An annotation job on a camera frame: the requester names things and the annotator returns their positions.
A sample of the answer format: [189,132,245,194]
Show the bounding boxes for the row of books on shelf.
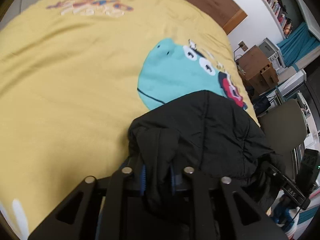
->
[263,0,292,38]

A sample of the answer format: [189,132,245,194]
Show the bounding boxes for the teal curtain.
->
[277,22,319,67]

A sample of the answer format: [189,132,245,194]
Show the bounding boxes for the white printer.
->
[258,38,286,75]

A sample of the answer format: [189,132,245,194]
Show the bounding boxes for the black puffer coat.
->
[126,89,287,213]

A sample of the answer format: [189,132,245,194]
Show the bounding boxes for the yellow cartoon bed cover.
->
[1,0,255,239]

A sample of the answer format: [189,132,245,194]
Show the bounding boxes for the wall power socket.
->
[239,41,248,51]

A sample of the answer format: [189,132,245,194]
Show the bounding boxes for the olive green chair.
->
[258,99,307,180]

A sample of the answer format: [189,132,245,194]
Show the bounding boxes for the wooden nightstand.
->
[236,46,279,94]

